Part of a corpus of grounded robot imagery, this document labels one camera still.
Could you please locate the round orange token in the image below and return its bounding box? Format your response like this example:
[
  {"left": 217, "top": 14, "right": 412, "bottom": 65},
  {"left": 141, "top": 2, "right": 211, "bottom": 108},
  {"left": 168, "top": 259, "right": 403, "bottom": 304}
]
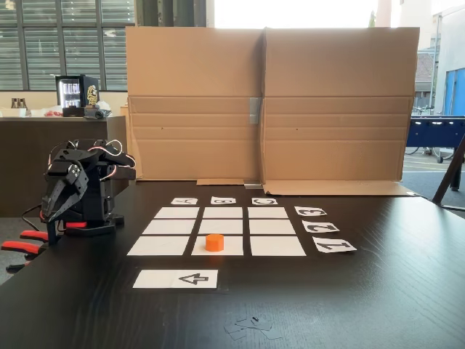
[{"left": 205, "top": 233, "right": 225, "bottom": 252}]

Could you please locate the white nine-square paper grid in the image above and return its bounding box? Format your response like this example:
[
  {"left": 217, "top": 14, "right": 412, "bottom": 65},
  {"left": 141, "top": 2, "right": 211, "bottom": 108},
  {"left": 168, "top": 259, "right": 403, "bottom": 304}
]
[{"left": 126, "top": 206, "right": 308, "bottom": 257}]

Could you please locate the black red bar clamp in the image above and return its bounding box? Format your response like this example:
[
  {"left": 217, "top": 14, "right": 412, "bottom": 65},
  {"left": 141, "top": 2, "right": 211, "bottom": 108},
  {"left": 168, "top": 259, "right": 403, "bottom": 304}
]
[{"left": 45, "top": 217, "right": 90, "bottom": 246}]

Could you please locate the brown counter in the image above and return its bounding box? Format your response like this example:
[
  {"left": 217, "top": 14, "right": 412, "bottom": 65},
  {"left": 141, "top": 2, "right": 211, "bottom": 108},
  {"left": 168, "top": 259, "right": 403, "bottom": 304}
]
[{"left": 0, "top": 116, "right": 128, "bottom": 219}]

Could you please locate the grey crumpled object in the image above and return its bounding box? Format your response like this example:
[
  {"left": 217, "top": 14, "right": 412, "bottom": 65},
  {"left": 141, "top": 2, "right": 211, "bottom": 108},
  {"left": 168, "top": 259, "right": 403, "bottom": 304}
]
[{"left": 84, "top": 104, "right": 110, "bottom": 120}]

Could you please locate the black mini fridge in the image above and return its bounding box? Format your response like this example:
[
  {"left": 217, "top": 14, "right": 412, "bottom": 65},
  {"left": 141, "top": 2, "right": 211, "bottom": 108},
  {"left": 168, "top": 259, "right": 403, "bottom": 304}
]
[{"left": 54, "top": 74, "right": 100, "bottom": 110}]

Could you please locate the white arrow paper sheet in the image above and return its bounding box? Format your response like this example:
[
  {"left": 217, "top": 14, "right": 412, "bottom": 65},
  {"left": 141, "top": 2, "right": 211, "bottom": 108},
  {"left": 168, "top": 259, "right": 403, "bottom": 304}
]
[{"left": 132, "top": 269, "right": 219, "bottom": 290}]

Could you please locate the brown cardboard screen small flap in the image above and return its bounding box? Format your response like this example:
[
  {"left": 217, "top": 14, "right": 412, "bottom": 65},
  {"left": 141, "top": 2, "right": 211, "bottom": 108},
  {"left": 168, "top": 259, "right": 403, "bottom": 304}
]
[{"left": 125, "top": 25, "right": 266, "bottom": 187}]

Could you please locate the grey tape strip on cardboard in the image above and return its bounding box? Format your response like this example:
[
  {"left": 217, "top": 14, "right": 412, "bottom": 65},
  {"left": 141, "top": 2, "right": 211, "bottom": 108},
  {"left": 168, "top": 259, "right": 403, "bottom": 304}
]
[{"left": 248, "top": 97, "right": 262, "bottom": 124}]

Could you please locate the paper label number 3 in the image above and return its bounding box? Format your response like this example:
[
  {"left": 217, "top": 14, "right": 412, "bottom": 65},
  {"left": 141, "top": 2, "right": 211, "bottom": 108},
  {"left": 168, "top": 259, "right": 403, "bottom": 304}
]
[{"left": 294, "top": 206, "right": 328, "bottom": 217}]

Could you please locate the paper label number 2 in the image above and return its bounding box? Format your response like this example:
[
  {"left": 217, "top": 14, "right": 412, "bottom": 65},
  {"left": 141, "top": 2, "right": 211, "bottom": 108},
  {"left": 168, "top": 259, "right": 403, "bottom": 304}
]
[{"left": 302, "top": 220, "right": 341, "bottom": 233}]

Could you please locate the paper label number 1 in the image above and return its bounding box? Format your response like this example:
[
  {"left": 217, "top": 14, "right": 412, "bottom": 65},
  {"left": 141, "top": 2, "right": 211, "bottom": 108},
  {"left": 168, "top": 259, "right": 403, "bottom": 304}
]
[{"left": 312, "top": 239, "right": 357, "bottom": 254}]

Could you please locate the brown cardboard screen large flap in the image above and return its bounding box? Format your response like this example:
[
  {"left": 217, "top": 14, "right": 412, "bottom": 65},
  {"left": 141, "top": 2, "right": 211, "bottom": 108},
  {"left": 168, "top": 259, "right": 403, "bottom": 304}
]
[{"left": 262, "top": 25, "right": 421, "bottom": 198}]

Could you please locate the dark wooden stand leg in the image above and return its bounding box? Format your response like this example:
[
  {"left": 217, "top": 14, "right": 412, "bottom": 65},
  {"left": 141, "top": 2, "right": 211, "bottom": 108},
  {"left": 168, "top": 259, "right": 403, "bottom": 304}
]
[{"left": 432, "top": 136, "right": 465, "bottom": 212}]

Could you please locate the black power cable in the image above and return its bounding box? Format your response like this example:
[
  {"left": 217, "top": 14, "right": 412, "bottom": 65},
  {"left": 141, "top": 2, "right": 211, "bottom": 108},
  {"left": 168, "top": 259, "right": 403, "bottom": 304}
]
[{"left": 21, "top": 205, "right": 41, "bottom": 230}]

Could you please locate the red handled clamp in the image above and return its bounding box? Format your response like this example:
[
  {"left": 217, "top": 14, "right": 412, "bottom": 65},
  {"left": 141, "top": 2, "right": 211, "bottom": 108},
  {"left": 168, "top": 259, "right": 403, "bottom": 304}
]
[{"left": 0, "top": 229, "right": 50, "bottom": 274}]

